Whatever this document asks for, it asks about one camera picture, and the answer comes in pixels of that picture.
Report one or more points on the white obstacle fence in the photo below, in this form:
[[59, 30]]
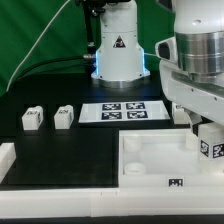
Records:
[[136, 196]]

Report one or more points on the paper sheet with four tags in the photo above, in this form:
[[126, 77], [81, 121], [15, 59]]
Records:
[[123, 111]]

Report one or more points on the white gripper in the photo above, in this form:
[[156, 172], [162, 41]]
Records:
[[192, 75]]

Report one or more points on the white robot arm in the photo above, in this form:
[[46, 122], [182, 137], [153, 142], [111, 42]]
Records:
[[120, 59]]

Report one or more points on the white square tabletop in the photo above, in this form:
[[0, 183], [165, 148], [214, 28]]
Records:
[[162, 158]]

